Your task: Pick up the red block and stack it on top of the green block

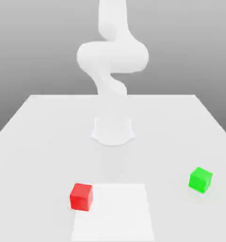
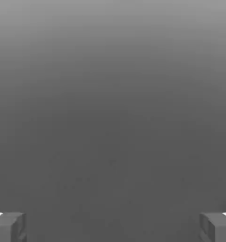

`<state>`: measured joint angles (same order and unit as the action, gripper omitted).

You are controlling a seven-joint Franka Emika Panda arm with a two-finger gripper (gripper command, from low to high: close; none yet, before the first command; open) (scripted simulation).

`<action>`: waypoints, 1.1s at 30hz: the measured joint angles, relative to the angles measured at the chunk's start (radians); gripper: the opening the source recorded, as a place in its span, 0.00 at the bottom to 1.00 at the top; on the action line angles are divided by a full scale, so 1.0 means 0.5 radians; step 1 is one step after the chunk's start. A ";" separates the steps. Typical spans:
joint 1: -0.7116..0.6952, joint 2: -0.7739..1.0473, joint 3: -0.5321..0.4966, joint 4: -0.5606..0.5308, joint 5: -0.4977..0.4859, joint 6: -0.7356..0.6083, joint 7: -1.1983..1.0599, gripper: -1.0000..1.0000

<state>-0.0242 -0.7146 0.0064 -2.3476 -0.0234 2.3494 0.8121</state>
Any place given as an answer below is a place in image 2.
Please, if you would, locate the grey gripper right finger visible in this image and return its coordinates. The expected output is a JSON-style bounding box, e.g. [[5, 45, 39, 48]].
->
[[199, 212, 226, 242]]

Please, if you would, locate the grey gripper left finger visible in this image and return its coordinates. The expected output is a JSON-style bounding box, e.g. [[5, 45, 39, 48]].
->
[[0, 212, 27, 242]]

